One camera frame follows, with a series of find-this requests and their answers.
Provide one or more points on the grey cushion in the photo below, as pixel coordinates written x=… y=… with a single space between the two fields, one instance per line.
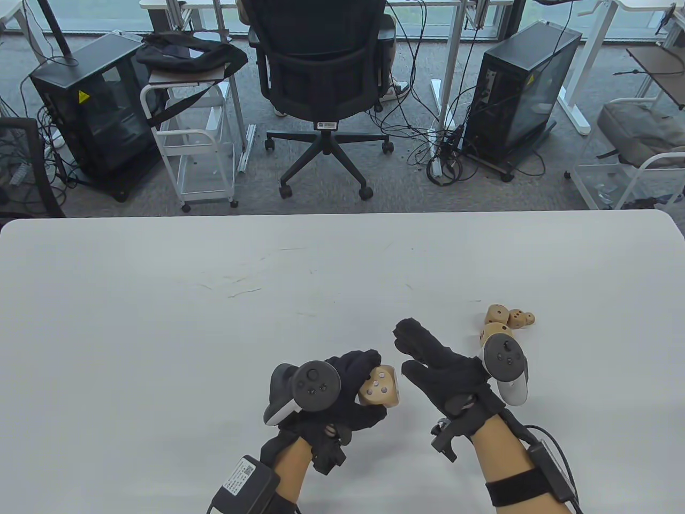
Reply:
x=637 y=128

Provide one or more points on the black mesh chair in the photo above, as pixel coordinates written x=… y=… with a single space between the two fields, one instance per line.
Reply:
x=32 y=160

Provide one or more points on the person's left hand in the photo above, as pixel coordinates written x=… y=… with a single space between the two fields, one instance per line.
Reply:
x=350 y=396

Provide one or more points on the brown wooden board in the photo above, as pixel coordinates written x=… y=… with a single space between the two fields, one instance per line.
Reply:
x=176 y=77

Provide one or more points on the black labelled sensor box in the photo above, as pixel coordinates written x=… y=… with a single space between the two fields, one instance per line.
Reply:
x=243 y=482
x=551 y=471

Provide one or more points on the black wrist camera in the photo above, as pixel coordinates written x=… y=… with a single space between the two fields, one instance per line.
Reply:
x=445 y=441
x=329 y=455

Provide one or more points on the grey tracking controller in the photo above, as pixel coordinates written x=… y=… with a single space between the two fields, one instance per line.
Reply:
x=316 y=385
x=505 y=358

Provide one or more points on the person's left forearm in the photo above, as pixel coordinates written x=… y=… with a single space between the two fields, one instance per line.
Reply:
x=291 y=471

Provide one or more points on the white metal rail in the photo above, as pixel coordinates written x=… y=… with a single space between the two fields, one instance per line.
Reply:
x=247 y=147

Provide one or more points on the black computer tower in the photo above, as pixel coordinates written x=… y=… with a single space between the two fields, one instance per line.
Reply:
x=96 y=123
x=524 y=91

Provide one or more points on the person's right forearm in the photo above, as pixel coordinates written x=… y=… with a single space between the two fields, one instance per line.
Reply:
x=503 y=455

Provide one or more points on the largest wooden die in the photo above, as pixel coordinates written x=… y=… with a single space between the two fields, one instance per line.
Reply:
x=381 y=388

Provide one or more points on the black pole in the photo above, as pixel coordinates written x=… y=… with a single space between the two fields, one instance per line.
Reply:
x=53 y=27

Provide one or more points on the black bag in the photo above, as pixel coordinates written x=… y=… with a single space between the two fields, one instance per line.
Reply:
x=182 y=53

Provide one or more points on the medium wooden die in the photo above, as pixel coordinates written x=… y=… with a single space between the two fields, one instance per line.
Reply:
x=497 y=313

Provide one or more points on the small wooden die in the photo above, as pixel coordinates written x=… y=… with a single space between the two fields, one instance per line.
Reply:
x=516 y=319

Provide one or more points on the person's right hand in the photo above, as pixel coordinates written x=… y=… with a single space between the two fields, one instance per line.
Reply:
x=444 y=369

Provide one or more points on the large wooden die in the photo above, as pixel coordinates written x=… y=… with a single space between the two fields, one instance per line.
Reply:
x=492 y=327

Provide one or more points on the black office chair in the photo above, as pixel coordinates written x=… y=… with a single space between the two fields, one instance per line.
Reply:
x=321 y=64

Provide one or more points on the tiny wooden die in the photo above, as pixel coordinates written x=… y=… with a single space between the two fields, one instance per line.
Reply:
x=530 y=319

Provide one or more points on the white power strip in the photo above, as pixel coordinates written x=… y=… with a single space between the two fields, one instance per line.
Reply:
x=436 y=167

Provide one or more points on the white metal cart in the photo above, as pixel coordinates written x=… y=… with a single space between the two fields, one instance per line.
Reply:
x=655 y=160
x=171 y=155

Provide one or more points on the brown wooden shelf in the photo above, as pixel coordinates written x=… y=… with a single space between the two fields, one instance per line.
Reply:
x=661 y=67

